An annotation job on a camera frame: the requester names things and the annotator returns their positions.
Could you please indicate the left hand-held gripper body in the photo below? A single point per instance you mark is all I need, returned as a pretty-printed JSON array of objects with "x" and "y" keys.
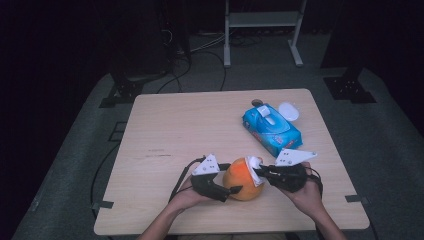
[{"x": 205, "y": 181}]

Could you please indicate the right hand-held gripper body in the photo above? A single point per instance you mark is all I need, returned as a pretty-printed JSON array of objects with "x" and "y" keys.
[{"x": 288, "y": 176}]

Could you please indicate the orange round plush toy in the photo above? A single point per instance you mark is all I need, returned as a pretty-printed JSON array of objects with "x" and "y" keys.
[{"x": 238, "y": 181}]

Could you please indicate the white wet wipe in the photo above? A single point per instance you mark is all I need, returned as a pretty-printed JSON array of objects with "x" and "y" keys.
[{"x": 255, "y": 166}]

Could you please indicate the blue wet wipes pack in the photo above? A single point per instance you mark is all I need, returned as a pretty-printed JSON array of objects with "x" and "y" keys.
[{"x": 273, "y": 130}]

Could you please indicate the person's left hand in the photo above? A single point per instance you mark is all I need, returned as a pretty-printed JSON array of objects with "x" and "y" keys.
[{"x": 186, "y": 198}]

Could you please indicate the person's right hand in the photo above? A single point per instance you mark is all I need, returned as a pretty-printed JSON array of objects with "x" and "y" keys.
[{"x": 310, "y": 196}]

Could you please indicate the white round disc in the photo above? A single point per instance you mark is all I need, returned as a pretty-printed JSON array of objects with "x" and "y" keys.
[{"x": 288, "y": 111}]

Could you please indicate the round dark table grommet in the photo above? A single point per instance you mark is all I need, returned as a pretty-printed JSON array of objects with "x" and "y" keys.
[{"x": 257, "y": 102}]

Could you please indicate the grey tape strip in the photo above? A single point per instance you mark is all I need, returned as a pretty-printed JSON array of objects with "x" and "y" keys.
[
  {"x": 357, "y": 199},
  {"x": 102, "y": 204}
]

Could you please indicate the black stand base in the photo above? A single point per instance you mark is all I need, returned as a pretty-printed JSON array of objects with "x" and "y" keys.
[
  {"x": 121, "y": 95},
  {"x": 350, "y": 90}
]

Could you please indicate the white metal stand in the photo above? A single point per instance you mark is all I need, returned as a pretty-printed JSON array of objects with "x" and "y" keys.
[{"x": 261, "y": 19}]

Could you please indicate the dark bulky equipment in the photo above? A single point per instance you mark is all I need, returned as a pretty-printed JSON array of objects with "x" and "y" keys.
[{"x": 140, "y": 40}]

